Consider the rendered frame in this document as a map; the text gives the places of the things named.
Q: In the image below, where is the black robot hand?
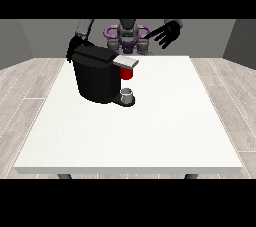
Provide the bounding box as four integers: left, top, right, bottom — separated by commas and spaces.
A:
144, 20, 182, 50
65, 34, 96, 63

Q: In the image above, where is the black coffee machine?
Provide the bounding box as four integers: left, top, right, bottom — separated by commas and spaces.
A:
71, 44, 137, 108

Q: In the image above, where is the pale grey machine lid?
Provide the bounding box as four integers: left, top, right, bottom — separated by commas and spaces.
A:
113, 55, 140, 70

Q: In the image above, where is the small grey cup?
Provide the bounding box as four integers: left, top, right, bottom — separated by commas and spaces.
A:
120, 87, 134, 104

